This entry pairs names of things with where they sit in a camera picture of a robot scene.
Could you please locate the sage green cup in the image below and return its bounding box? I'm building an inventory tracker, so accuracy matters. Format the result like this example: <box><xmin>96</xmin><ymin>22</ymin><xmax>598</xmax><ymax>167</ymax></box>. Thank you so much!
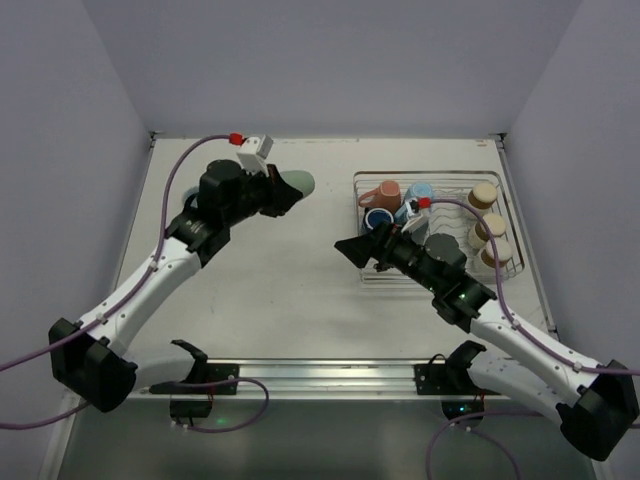
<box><xmin>280</xmin><ymin>170</ymin><xmax>315</xmax><ymax>198</ymax></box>

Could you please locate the dark blue mug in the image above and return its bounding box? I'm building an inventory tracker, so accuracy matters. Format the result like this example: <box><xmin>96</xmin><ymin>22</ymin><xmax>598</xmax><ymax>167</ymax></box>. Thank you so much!
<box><xmin>360</xmin><ymin>208</ymin><xmax>394</xmax><ymax>234</ymax></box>

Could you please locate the pale blue footed cup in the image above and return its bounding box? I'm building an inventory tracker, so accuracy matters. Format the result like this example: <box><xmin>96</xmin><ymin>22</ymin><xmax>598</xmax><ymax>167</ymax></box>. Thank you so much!
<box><xmin>182</xmin><ymin>186</ymin><xmax>199</xmax><ymax>209</ymax></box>

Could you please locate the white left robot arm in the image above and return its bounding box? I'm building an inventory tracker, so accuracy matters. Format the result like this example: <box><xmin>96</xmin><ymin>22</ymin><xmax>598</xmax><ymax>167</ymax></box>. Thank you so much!
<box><xmin>48</xmin><ymin>160</ymin><xmax>315</xmax><ymax>413</ymax></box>

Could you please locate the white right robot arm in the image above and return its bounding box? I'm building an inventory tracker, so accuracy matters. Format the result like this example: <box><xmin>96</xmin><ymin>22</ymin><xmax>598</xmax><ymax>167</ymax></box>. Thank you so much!
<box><xmin>334</xmin><ymin>223</ymin><xmax>639</xmax><ymax>461</ymax></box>

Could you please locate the pink mug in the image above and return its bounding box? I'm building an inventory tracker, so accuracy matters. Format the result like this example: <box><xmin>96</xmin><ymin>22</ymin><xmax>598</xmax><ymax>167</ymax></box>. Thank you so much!
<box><xmin>358</xmin><ymin>180</ymin><xmax>402</xmax><ymax>214</ymax></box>

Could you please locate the cream cup near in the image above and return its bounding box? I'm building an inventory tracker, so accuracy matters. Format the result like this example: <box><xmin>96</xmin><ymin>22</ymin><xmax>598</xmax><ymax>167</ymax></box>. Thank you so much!
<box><xmin>474</xmin><ymin>238</ymin><xmax>513</xmax><ymax>274</ymax></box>

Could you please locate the cream cup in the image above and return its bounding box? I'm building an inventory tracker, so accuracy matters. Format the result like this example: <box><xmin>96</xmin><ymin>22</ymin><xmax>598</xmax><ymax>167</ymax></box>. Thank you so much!
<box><xmin>474</xmin><ymin>238</ymin><xmax>513</xmax><ymax>274</ymax></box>
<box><xmin>467</xmin><ymin>182</ymin><xmax>498</xmax><ymax>210</ymax></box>
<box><xmin>467</xmin><ymin>213</ymin><xmax>507</xmax><ymax>249</ymax></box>

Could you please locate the cream cup middle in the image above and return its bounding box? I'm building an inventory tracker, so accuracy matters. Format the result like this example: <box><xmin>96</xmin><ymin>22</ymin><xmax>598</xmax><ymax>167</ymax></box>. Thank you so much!
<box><xmin>467</xmin><ymin>213</ymin><xmax>507</xmax><ymax>249</ymax></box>

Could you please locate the light blue mug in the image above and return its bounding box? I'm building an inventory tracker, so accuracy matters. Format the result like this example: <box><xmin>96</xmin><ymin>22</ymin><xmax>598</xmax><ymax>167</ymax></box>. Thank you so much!
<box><xmin>394</xmin><ymin>182</ymin><xmax>433</xmax><ymax>224</ymax></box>

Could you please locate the cream cup far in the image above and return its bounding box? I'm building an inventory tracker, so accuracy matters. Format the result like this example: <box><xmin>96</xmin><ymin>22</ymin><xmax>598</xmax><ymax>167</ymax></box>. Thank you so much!
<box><xmin>467</xmin><ymin>182</ymin><xmax>498</xmax><ymax>210</ymax></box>

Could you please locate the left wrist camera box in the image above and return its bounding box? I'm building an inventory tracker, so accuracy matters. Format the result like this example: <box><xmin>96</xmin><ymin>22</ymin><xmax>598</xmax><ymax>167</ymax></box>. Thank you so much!
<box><xmin>237</xmin><ymin>135</ymin><xmax>273</xmax><ymax>174</ymax></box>

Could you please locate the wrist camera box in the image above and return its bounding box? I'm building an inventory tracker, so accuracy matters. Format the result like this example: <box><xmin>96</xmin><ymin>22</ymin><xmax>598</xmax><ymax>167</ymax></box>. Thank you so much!
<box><xmin>237</xmin><ymin>135</ymin><xmax>273</xmax><ymax>174</ymax></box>
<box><xmin>402</xmin><ymin>197</ymin><xmax>431</xmax><ymax>234</ymax></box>

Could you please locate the metal wire dish rack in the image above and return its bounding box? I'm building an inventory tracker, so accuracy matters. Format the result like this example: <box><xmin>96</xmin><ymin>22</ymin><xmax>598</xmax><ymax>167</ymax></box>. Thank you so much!
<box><xmin>353</xmin><ymin>170</ymin><xmax>525</xmax><ymax>285</ymax></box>

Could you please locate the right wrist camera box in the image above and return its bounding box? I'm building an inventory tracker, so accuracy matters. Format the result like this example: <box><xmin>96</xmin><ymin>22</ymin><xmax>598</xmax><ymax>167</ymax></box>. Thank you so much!
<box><xmin>402</xmin><ymin>197</ymin><xmax>431</xmax><ymax>234</ymax></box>

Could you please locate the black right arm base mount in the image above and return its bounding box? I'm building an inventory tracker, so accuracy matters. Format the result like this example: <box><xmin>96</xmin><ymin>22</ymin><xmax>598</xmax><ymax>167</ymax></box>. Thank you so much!
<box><xmin>413</xmin><ymin>340</ymin><xmax>486</xmax><ymax>419</ymax></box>

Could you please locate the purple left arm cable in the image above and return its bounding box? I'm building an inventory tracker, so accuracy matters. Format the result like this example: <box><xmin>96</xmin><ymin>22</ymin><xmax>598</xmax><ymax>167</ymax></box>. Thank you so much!
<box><xmin>0</xmin><ymin>132</ymin><xmax>246</xmax><ymax>431</ymax></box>

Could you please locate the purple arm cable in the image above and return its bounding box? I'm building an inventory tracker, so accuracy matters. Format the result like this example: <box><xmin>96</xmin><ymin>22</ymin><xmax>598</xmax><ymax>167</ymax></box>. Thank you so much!
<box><xmin>0</xmin><ymin>132</ymin><xmax>246</xmax><ymax>431</ymax></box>
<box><xmin>424</xmin><ymin>196</ymin><xmax>640</xmax><ymax>480</ymax></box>

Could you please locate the aluminium front rail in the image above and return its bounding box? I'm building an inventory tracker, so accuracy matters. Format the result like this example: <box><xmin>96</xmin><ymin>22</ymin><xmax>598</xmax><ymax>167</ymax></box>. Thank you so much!
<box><xmin>59</xmin><ymin>357</ymin><xmax>506</xmax><ymax>401</ymax></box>

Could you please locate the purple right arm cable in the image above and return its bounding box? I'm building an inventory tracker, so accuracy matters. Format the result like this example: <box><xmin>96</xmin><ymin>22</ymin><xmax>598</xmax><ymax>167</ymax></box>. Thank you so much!
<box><xmin>424</xmin><ymin>196</ymin><xmax>640</xmax><ymax>480</ymax></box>

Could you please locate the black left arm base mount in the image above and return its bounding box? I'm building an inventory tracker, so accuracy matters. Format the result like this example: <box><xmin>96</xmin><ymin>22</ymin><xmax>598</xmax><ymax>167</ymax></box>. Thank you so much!
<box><xmin>148</xmin><ymin>340</ymin><xmax>240</xmax><ymax>427</ymax></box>

